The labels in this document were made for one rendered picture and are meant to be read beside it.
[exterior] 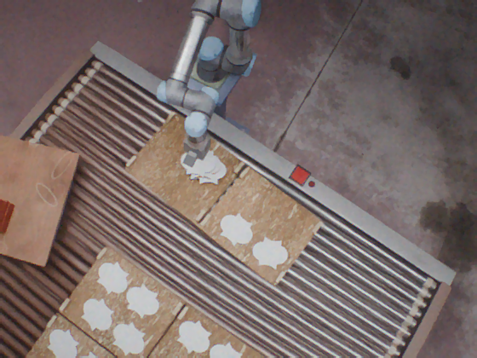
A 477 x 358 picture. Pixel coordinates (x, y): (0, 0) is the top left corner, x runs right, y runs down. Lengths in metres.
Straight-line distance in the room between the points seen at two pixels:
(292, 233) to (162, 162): 0.64
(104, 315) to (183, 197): 0.61
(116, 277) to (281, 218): 0.74
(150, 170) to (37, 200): 0.51
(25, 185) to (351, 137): 2.15
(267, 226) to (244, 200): 0.15
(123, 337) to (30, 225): 0.60
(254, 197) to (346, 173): 1.25
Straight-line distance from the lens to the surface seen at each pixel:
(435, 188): 3.41
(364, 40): 3.74
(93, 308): 2.03
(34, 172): 2.12
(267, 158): 2.15
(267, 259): 2.00
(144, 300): 1.99
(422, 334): 2.17
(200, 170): 2.02
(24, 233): 2.06
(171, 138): 2.15
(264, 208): 2.06
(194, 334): 1.97
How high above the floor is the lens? 2.92
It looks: 72 degrees down
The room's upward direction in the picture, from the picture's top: 12 degrees clockwise
